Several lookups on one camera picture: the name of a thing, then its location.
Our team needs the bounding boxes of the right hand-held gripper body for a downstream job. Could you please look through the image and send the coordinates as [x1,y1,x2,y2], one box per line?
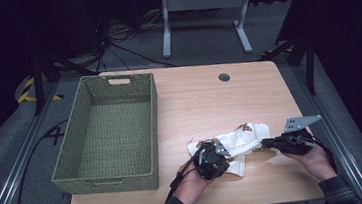
[270,114,327,159]

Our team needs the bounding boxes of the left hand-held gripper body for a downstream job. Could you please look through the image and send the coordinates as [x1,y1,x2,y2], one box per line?
[192,136,235,183]

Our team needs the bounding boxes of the white cloth with brown print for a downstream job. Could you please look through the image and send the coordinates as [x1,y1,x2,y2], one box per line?
[185,120,276,183]

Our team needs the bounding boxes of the green woven basket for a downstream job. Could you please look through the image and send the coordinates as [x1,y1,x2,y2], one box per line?
[41,68,167,200]

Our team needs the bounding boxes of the person's right hand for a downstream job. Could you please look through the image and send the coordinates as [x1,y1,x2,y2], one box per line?
[282,143,338,185]

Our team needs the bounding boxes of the person's left hand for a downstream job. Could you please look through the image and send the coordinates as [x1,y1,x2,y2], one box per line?
[171,158,219,204]

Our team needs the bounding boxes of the black tripod stand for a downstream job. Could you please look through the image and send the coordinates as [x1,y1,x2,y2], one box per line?
[257,32,321,101]
[28,46,102,116]

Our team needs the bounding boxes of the yellow and black floor tape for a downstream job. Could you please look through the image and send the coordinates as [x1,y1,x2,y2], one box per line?
[15,73,64,106]

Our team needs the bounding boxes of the left hand-held gripper cable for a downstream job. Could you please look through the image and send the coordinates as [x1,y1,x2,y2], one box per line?
[162,145,210,202]

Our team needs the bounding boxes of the hand-held gripper cable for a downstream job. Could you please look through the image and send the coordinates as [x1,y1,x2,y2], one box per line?
[162,145,210,202]
[304,133,338,175]

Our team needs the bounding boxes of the right hand-held gripper cable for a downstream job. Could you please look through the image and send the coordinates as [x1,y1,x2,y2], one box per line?
[304,133,338,175]

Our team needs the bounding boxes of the aluminium floor rail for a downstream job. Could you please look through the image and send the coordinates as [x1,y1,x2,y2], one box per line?
[290,58,362,204]
[0,80,72,204]

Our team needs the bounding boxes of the grey metal desk frame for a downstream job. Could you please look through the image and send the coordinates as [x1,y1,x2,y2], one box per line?
[157,0,259,62]

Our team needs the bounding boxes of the tangle of black floor cables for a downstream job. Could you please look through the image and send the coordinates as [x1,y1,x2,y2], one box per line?
[89,7,178,76]

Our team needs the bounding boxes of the long black floor cable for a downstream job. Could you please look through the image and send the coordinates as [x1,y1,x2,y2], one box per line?
[1,117,78,204]

